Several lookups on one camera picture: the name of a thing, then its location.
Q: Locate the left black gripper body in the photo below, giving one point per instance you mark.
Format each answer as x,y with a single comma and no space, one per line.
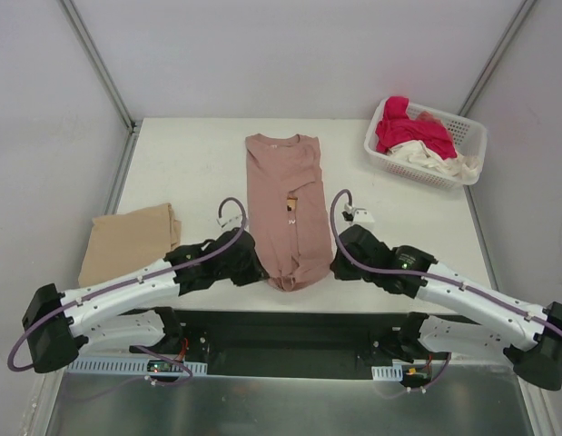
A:
246,271

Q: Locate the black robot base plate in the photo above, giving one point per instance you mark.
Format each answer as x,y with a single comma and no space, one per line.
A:
288,344

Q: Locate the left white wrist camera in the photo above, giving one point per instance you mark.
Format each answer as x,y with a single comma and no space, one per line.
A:
228,223

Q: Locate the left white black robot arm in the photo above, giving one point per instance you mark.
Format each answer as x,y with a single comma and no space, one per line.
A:
55,322

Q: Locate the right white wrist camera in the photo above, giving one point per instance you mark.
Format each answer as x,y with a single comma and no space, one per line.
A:
354,215

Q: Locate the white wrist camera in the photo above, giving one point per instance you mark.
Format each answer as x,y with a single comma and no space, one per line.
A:
228,223
354,215

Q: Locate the crimson red t shirt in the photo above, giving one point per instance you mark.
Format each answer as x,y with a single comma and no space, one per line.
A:
395,127

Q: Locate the left white slotted cable duct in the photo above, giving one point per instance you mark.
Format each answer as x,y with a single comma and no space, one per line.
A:
124,366

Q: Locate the cream white t shirt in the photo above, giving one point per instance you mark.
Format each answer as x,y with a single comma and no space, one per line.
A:
416,152

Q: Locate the white plastic laundry basket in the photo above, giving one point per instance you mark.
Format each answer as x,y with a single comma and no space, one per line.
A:
470,141

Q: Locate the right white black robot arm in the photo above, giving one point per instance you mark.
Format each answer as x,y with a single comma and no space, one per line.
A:
525,336

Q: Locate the right white slotted cable duct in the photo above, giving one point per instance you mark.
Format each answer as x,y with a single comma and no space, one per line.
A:
392,373

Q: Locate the white slotted cable duct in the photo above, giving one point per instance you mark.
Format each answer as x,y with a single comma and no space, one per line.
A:
124,366
392,373

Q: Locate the folded beige t shirt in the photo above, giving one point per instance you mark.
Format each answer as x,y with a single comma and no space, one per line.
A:
124,243

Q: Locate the dusty pink printed t shirt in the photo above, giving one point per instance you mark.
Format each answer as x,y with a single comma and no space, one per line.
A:
288,216

